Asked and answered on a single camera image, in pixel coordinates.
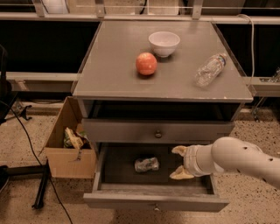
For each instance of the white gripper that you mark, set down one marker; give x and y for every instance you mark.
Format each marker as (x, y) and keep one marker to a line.
(191, 160)

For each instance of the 7up soda can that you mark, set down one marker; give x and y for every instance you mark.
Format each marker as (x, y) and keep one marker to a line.
(146, 164)

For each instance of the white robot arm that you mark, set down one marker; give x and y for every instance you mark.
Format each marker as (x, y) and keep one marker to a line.
(227, 154)

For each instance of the brass upper drawer knob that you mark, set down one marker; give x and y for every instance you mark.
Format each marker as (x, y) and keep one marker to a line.
(158, 134)

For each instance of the metal lower drawer knob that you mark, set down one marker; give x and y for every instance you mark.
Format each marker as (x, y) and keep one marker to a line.
(156, 208)

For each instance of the open grey lower drawer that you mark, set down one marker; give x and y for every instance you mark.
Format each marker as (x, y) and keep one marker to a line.
(117, 185)

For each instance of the grey wooden drawer cabinet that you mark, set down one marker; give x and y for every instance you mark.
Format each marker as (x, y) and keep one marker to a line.
(119, 105)

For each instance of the closed grey upper drawer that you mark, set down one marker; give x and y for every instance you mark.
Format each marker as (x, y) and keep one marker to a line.
(143, 131)

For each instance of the clear plastic water bottle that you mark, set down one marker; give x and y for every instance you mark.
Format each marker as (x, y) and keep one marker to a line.
(210, 69)

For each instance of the snack bags in box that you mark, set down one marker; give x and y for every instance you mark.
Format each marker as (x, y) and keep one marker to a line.
(75, 139)

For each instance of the red apple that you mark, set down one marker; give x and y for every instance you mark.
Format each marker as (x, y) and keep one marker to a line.
(146, 63)

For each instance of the brown cardboard box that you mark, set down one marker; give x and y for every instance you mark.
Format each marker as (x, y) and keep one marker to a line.
(68, 162)

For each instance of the white ceramic bowl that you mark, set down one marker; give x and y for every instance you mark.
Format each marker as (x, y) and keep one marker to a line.
(163, 43)

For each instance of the grey metal rail frame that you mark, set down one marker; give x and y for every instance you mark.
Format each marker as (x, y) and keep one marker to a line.
(43, 78)

